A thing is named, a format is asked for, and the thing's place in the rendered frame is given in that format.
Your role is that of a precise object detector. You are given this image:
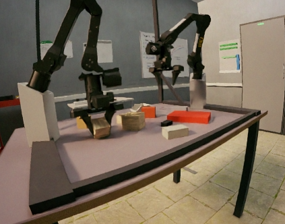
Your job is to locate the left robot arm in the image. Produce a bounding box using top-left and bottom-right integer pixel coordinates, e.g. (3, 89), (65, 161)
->
(146, 13), (211, 80)

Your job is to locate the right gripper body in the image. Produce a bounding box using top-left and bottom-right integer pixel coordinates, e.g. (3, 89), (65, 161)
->
(70, 88), (124, 118)

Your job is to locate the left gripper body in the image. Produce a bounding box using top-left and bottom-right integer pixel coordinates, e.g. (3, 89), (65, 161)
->
(148, 55), (184, 73)

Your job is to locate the white rectangular block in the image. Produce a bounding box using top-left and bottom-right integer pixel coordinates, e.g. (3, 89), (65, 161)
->
(162, 124), (189, 140)

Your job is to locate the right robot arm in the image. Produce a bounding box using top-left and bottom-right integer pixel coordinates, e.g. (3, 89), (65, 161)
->
(26, 0), (122, 109)

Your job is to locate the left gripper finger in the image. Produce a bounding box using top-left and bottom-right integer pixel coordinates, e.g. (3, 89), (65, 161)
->
(151, 72), (161, 86)
(172, 71), (180, 86)

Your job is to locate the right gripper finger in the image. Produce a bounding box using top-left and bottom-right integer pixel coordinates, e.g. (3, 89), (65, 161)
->
(80, 116), (94, 136)
(104, 111), (116, 127)

